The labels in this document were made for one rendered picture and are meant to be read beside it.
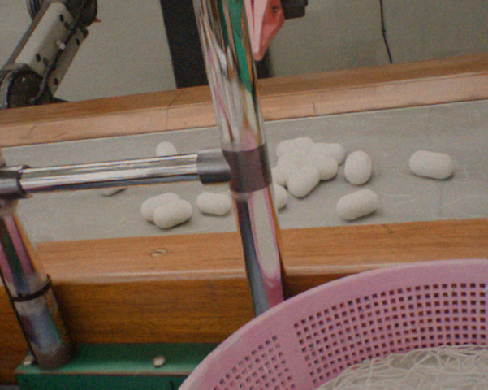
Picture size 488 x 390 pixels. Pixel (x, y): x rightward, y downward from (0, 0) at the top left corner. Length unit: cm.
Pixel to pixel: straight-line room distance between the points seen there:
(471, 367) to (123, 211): 32
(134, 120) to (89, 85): 217
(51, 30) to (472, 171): 88
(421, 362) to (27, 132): 62
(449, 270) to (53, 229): 34
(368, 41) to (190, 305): 230
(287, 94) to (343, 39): 192
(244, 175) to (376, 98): 41
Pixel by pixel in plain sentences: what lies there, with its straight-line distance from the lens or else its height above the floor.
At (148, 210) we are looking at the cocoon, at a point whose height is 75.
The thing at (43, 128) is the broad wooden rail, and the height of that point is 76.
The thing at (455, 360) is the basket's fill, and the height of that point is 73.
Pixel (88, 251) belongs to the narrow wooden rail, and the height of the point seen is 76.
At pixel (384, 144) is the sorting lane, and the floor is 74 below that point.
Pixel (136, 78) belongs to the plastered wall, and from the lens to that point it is 280.
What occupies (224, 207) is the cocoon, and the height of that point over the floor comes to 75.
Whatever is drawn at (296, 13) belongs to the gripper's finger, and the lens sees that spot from 68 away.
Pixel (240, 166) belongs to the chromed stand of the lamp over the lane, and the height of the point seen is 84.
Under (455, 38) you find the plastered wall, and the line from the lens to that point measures 264.
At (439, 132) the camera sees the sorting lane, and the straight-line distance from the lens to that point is 59.
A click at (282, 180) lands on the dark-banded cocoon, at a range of 49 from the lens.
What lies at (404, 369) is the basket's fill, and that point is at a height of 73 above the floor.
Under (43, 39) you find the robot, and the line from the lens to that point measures 116.
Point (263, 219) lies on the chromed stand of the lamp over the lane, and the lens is 29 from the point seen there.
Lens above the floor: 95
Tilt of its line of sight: 24 degrees down
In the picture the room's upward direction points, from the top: 10 degrees counter-clockwise
